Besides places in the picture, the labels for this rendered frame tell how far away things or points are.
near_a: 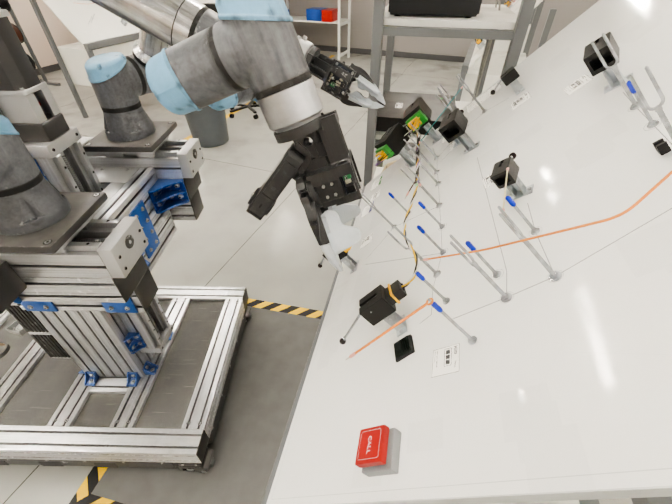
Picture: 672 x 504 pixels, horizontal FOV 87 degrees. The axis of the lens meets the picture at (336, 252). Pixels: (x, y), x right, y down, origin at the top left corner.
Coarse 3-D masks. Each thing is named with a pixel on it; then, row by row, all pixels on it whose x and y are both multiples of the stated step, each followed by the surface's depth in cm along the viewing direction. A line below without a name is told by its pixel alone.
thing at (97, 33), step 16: (32, 0) 372; (48, 0) 370; (64, 0) 382; (80, 0) 396; (64, 16) 377; (80, 16) 390; (96, 16) 404; (112, 16) 419; (48, 32) 392; (80, 32) 384; (96, 32) 398; (112, 32) 412; (128, 32) 428; (64, 48) 401; (80, 48) 397; (96, 48) 391; (112, 48) 410; (128, 48) 428; (64, 64) 415; (80, 64) 407; (80, 80) 422
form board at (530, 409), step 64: (640, 0) 81; (576, 64) 84; (640, 64) 66; (512, 128) 87; (576, 128) 68; (640, 128) 55; (384, 192) 126; (448, 192) 90; (576, 192) 57; (640, 192) 48; (384, 256) 93; (512, 256) 58; (576, 256) 49; (640, 256) 42; (448, 320) 59; (512, 320) 50; (576, 320) 43; (640, 320) 38; (320, 384) 76; (384, 384) 61; (448, 384) 51; (512, 384) 44; (576, 384) 38; (640, 384) 34; (320, 448) 62; (448, 448) 44; (512, 448) 39; (576, 448) 34; (640, 448) 31
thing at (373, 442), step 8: (360, 432) 53; (368, 432) 52; (376, 432) 50; (384, 432) 50; (360, 440) 52; (368, 440) 50; (376, 440) 49; (384, 440) 49; (360, 448) 51; (368, 448) 50; (376, 448) 48; (384, 448) 48; (360, 456) 50; (368, 456) 49; (376, 456) 48; (384, 456) 47; (360, 464) 49; (368, 464) 48; (376, 464) 48; (384, 464) 47
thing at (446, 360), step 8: (456, 344) 55; (440, 352) 56; (448, 352) 55; (456, 352) 54; (432, 360) 56; (440, 360) 55; (448, 360) 54; (456, 360) 53; (432, 368) 55; (440, 368) 54; (448, 368) 53; (456, 368) 52; (432, 376) 54
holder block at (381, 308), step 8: (376, 288) 66; (384, 288) 66; (368, 296) 66; (376, 296) 64; (384, 296) 63; (360, 304) 66; (368, 304) 64; (376, 304) 63; (384, 304) 63; (360, 312) 64; (368, 312) 64; (376, 312) 64; (384, 312) 64; (392, 312) 64; (368, 320) 65; (376, 320) 65
